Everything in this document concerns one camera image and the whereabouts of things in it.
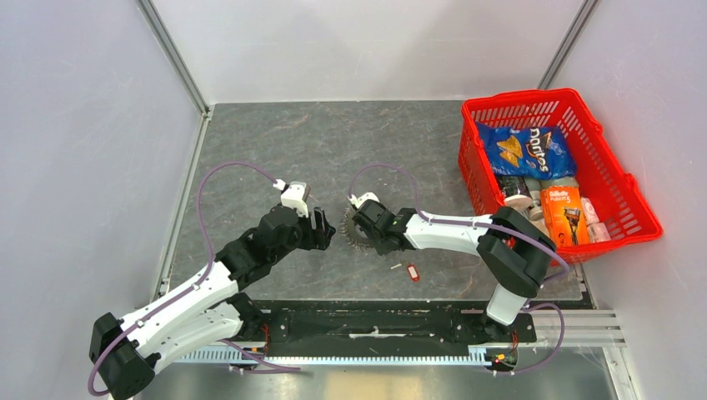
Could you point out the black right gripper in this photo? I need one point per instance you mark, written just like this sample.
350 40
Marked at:
380 248

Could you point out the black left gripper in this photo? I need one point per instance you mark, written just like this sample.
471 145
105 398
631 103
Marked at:
320 237

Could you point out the steel disc with keyrings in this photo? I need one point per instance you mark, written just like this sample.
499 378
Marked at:
359 231

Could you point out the red key tag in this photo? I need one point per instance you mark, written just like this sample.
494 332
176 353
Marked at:
413 272

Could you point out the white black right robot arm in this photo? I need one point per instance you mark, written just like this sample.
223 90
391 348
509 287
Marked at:
514 250

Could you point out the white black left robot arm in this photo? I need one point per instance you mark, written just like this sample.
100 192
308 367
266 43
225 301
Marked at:
128 352

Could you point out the blue Doritos chip bag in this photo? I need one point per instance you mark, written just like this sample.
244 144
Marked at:
541 153

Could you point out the red plastic basket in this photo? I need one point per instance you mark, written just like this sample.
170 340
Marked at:
614 192

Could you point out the orange Gillette razor box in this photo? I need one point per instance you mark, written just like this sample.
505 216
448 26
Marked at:
564 216

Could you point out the pink white small packet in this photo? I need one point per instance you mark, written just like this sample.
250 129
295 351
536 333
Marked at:
597 230

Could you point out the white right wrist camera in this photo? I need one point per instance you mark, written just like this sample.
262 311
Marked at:
358 201

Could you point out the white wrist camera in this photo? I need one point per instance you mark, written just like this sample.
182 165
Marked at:
294 195
358 201

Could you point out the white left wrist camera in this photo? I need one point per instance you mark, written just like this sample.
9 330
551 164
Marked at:
294 195

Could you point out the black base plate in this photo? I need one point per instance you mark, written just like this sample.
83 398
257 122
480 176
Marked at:
378 328

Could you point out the slotted cable duct rail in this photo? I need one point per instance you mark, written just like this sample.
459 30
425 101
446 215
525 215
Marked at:
475 356

